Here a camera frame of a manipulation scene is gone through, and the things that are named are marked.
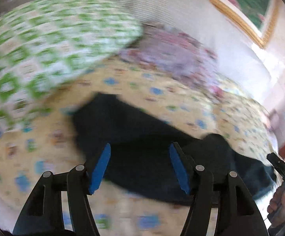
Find black pants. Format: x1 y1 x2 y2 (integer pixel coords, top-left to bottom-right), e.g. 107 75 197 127
71 93 276 206

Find person's right hand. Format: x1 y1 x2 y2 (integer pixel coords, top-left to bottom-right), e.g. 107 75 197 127
267 183 285 228

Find yellow cartoon bear bedsheet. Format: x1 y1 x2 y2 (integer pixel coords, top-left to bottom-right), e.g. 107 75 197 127
0 59 278 235

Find white striped headboard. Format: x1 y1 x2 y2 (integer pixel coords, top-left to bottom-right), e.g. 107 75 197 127
114 0 271 105

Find green white patterned pillow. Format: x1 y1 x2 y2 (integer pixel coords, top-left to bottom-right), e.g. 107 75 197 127
0 0 142 132

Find gold framed landscape painting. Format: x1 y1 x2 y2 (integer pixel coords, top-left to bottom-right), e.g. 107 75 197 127
209 0 282 49

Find pink floral pillow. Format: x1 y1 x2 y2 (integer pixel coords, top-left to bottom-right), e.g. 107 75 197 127
119 22 223 102

